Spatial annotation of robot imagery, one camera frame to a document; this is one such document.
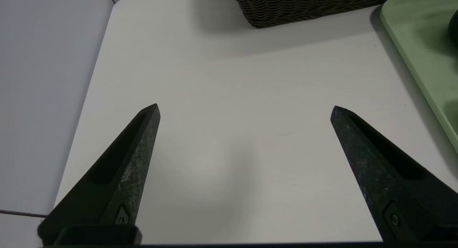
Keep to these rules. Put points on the dark brown wicker basket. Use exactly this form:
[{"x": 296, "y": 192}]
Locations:
[{"x": 304, "y": 8}]

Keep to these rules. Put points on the glass cup with black holder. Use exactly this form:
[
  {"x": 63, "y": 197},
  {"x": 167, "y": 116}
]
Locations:
[{"x": 455, "y": 26}]

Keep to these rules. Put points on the light green plastic tray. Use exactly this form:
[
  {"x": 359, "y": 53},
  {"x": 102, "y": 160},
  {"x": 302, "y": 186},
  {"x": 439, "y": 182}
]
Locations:
[{"x": 429, "y": 54}]

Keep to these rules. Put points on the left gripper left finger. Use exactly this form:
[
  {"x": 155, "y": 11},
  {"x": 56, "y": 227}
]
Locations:
[{"x": 118, "y": 183}]

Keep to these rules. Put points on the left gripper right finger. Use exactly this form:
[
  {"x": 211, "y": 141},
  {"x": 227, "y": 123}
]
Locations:
[{"x": 393, "y": 190}]

